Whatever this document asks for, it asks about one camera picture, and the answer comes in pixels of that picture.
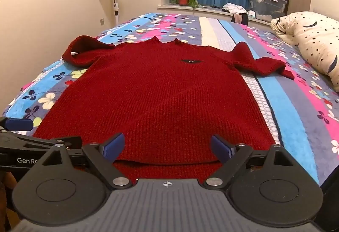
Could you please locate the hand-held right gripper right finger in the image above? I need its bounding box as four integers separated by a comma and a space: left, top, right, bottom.
203, 134, 301, 189

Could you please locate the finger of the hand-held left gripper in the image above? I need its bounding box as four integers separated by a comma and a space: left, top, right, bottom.
0, 116, 34, 132
0, 132, 83, 153

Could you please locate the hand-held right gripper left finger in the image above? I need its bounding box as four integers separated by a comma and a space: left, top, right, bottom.
34, 133, 133, 189

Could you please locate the red knitted sweater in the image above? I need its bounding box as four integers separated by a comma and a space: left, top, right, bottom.
33, 34, 296, 188

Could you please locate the white clothes pile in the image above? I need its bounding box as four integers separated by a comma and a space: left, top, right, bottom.
222, 3, 248, 14

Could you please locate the floral striped blanket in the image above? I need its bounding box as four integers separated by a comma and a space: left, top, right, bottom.
0, 12, 339, 187

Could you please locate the dark bag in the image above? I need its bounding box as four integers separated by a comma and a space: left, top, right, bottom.
231, 13, 249, 25

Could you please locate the window sill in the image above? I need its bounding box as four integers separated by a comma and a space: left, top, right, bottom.
157, 3, 273, 26

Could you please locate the star print cream pillow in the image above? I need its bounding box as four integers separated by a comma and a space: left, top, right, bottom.
271, 11, 339, 92

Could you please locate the clear storage box grey lid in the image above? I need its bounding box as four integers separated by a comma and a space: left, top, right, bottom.
247, 0, 288, 22

